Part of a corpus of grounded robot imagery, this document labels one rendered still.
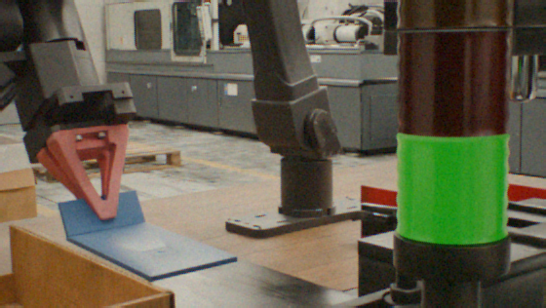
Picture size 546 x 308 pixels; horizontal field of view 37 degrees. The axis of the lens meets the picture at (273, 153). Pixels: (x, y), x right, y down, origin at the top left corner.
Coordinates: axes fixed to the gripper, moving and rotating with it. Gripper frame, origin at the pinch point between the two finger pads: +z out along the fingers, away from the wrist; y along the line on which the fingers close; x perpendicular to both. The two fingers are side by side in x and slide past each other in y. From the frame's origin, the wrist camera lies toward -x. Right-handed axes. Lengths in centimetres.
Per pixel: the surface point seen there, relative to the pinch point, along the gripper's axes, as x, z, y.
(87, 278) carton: -6.3, 6.7, 7.8
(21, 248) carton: -6.6, 1.1, -2.4
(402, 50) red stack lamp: -9.0, 8.8, 44.0
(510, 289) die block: 10.0, 17.2, 28.1
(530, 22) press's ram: 11.8, 3.6, 35.7
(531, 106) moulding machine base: 473, -98, -281
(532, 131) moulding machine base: 473, -82, -288
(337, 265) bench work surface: 21.6, 9.5, -0.1
